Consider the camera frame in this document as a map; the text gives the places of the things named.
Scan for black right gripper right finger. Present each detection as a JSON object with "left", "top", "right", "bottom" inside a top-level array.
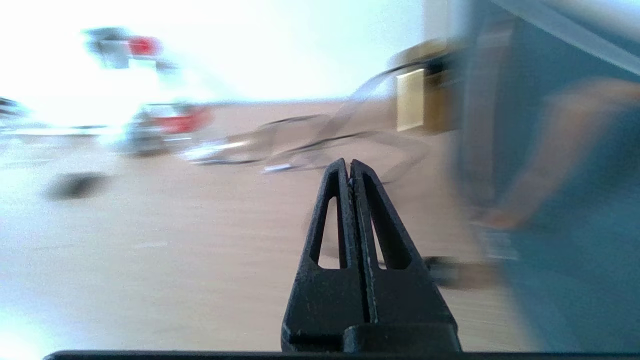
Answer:
[{"left": 351, "top": 159, "right": 457, "bottom": 323}]

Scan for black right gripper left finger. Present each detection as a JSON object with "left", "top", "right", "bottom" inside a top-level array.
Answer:
[{"left": 281, "top": 158, "right": 371, "bottom": 352}]

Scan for dark teal paper bag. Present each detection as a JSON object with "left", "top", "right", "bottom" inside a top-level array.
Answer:
[{"left": 450, "top": 0, "right": 640, "bottom": 353}]

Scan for brass desk lamp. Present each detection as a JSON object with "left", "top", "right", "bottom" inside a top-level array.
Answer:
[{"left": 389, "top": 39, "right": 467, "bottom": 135}]

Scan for clear water bottle red cap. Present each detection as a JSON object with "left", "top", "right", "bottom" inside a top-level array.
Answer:
[{"left": 82, "top": 27, "right": 216, "bottom": 158}]

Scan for black USB charging cable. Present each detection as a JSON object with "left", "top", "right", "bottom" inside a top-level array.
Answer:
[{"left": 187, "top": 65, "right": 433, "bottom": 177}]

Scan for tan bag handle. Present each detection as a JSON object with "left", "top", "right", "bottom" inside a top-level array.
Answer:
[{"left": 477, "top": 79, "right": 640, "bottom": 232}]

